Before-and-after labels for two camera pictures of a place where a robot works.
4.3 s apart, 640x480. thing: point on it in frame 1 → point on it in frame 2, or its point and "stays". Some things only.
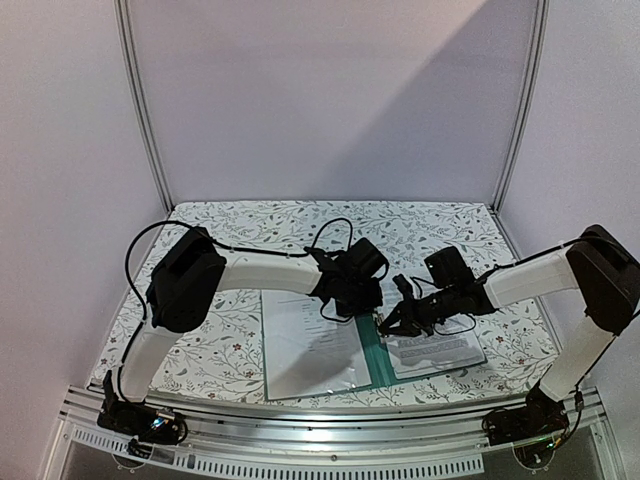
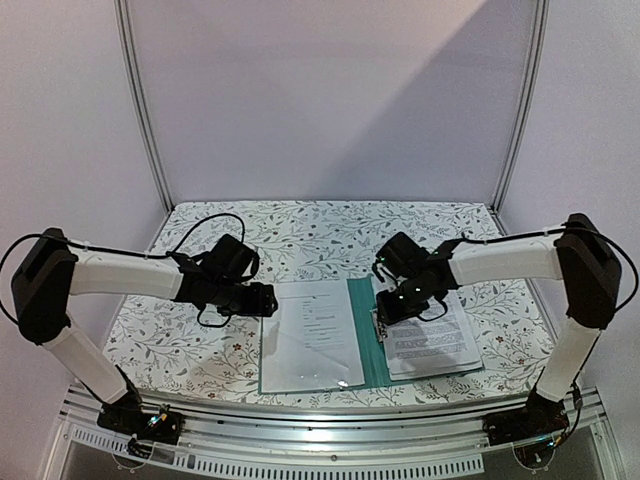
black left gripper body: [359, 302] → [229, 301]
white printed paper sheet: [309, 349] stays
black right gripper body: [413, 310] → [397, 314]
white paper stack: [453, 344] stays
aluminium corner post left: [135, 100] stays
